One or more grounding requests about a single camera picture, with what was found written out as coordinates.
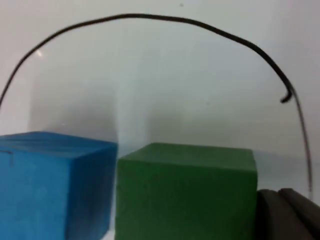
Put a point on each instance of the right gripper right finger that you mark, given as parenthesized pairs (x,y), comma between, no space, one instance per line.
(303,212)

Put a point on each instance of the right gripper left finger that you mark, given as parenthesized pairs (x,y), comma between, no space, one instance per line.
(272,217)

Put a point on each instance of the green cube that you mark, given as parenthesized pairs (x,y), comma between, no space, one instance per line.
(185,192)

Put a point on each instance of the blue cube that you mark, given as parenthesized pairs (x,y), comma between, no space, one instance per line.
(50,187)

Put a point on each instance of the grey-framed whiteboard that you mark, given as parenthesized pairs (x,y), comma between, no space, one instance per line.
(160,75)

